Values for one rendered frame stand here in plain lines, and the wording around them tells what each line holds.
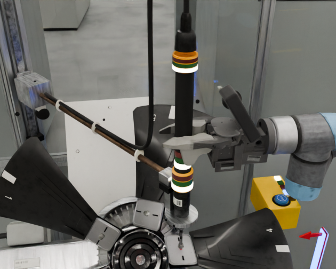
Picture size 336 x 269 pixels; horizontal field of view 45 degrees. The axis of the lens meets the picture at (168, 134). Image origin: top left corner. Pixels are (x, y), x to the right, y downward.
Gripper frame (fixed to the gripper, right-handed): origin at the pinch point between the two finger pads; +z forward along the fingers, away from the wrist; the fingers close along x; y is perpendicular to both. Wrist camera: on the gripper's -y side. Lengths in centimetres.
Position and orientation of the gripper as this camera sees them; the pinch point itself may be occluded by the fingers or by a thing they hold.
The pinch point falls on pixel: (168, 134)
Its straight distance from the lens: 75.7
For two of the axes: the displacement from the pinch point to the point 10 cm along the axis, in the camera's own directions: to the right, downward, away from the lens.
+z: -9.9, 0.7, -1.3
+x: -1.5, -5.1, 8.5
